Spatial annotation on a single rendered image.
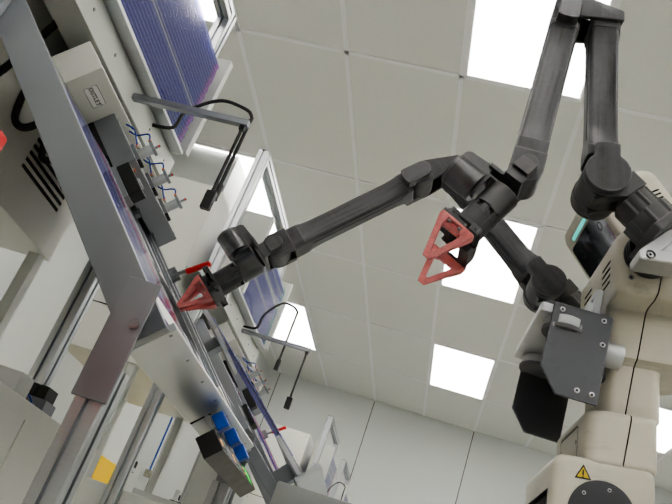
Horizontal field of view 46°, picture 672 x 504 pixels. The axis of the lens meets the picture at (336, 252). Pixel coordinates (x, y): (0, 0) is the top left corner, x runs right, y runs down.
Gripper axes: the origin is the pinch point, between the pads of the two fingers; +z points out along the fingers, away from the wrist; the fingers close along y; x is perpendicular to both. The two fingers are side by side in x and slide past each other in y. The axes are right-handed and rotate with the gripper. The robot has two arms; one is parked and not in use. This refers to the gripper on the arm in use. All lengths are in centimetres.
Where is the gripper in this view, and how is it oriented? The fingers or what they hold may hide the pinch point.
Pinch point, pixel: (181, 306)
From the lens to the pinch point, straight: 177.3
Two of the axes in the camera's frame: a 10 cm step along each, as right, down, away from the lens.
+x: 5.3, 7.3, -4.2
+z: -8.4, 5.0, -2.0
